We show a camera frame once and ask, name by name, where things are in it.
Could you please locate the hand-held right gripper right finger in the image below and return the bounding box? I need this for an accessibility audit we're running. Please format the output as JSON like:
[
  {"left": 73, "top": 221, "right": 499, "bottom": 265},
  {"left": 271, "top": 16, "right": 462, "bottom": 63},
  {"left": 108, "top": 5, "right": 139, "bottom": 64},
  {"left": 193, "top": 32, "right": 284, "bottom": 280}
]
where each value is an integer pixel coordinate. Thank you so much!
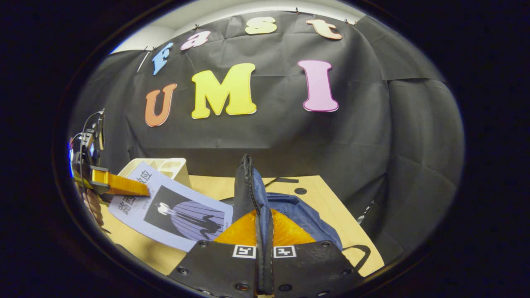
[{"left": 265, "top": 209, "right": 366, "bottom": 298}]

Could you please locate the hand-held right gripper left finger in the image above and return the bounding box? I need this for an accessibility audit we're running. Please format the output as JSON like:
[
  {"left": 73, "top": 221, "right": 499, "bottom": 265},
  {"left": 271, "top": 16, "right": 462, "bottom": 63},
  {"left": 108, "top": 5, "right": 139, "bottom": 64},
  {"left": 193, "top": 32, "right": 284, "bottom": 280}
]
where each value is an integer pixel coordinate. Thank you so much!
[{"left": 168, "top": 210, "right": 265, "bottom": 298}]

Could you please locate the lavender cover book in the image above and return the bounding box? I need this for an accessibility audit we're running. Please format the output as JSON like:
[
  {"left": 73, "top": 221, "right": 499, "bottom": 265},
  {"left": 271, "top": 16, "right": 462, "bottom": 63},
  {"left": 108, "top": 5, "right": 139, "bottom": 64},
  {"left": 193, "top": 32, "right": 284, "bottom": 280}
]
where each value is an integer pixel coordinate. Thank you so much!
[{"left": 108, "top": 161, "right": 234, "bottom": 252}]

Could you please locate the white plastic bookshelf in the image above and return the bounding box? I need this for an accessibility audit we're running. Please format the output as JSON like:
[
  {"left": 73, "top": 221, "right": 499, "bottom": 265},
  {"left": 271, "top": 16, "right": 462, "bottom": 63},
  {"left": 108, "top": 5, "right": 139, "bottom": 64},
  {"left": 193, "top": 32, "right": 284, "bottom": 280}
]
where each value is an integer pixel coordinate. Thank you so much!
[{"left": 118, "top": 158, "right": 192, "bottom": 189}]

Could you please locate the blue schoolbag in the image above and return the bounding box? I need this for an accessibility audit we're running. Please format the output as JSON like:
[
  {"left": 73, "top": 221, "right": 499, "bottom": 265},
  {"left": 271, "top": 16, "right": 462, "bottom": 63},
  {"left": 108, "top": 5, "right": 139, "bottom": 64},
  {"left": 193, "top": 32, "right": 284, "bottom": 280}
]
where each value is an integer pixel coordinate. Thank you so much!
[{"left": 219, "top": 154, "right": 372, "bottom": 272}]

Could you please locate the black backdrop cloth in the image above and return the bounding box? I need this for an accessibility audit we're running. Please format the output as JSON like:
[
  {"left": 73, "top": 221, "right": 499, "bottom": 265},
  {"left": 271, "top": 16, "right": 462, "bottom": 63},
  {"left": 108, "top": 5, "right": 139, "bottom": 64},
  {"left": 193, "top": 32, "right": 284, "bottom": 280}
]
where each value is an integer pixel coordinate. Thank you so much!
[{"left": 68, "top": 10, "right": 465, "bottom": 265}]

